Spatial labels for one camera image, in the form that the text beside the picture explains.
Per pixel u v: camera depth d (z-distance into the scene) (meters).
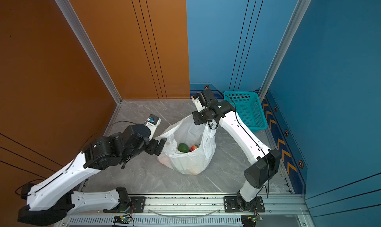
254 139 0.45
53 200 0.39
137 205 0.74
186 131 0.83
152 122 0.52
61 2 0.71
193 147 0.89
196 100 0.69
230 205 0.72
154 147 0.54
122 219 0.71
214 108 0.52
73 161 0.39
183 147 0.87
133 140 0.42
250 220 0.70
